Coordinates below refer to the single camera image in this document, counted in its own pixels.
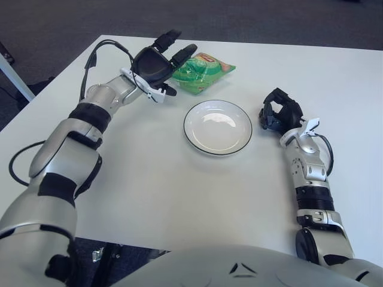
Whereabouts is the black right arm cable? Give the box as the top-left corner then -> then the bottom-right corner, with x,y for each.
314,134 -> 335,177

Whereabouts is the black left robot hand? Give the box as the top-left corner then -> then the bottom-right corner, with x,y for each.
131,29 -> 198,97

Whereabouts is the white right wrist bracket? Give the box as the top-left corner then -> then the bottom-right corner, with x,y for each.
300,118 -> 320,137

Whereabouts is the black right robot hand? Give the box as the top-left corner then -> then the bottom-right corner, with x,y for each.
257,87 -> 305,131

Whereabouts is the shiny metal bracket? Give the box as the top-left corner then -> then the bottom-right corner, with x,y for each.
92,247 -> 105,264

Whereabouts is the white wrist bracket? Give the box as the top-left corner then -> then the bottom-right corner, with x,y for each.
300,118 -> 320,137
119,68 -> 166,104

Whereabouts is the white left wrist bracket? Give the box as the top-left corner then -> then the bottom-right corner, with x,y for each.
119,68 -> 166,104

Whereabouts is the small black floor object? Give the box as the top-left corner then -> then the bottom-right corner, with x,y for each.
0,41 -> 16,65

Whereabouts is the white plate with black rim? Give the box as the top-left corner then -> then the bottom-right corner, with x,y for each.
183,100 -> 253,157

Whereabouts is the grey robot torso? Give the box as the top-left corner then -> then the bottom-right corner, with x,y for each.
113,244 -> 383,287

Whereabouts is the white desk leg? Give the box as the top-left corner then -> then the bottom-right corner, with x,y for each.
0,53 -> 36,102

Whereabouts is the green potato chips bag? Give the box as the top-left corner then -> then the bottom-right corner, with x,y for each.
172,52 -> 237,96

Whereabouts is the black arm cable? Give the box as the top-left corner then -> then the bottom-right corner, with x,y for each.
8,39 -> 150,185
314,134 -> 335,177

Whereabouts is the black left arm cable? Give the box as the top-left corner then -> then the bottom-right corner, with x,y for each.
8,39 -> 150,185

